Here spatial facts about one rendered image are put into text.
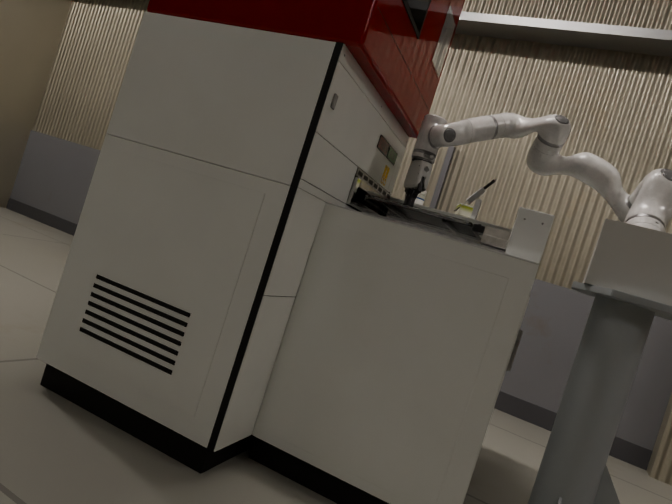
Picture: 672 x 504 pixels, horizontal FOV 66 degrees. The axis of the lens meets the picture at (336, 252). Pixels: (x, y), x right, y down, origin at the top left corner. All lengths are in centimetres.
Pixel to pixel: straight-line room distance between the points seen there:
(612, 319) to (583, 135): 234
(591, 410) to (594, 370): 11
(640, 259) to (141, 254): 142
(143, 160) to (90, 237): 29
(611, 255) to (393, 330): 65
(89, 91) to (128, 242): 460
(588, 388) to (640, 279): 34
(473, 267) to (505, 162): 245
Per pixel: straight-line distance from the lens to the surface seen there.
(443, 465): 150
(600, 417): 169
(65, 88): 648
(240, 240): 143
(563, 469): 172
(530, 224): 150
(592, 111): 392
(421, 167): 182
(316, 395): 156
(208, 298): 147
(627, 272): 166
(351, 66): 153
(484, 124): 199
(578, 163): 202
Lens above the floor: 70
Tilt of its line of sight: 1 degrees down
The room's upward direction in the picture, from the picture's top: 18 degrees clockwise
